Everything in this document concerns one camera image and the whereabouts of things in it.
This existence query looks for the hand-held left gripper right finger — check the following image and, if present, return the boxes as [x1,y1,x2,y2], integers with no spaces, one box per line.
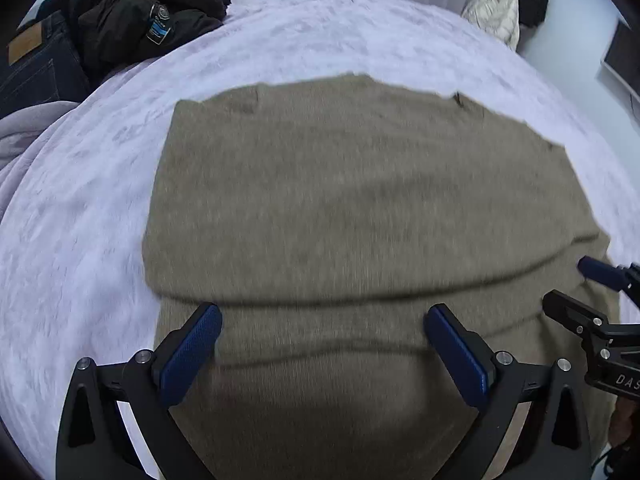
[424,302,593,480]

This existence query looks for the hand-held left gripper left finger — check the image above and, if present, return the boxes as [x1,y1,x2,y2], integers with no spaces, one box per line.
[55,302,223,480]

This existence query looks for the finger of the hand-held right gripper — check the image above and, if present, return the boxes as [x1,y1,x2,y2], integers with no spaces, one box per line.
[576,255,640,293]
[542,289,640,336]

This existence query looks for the brown knit sweater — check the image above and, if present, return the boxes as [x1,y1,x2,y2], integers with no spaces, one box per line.
[141,74,623,480]

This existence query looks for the lavender fleece blanket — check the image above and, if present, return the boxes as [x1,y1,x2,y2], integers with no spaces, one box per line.
[0,0,640,480]

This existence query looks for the dark flat screen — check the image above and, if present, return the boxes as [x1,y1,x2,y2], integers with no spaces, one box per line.
[600,20,640,126]

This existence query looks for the cream puffer jacket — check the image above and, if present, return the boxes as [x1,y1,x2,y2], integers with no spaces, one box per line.
[460,0,521,51]

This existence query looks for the dark blue jeans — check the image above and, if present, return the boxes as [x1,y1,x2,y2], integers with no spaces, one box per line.
[0,10,93,120]

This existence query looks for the black jacket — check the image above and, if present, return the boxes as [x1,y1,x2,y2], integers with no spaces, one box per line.
[37,0,232,81]

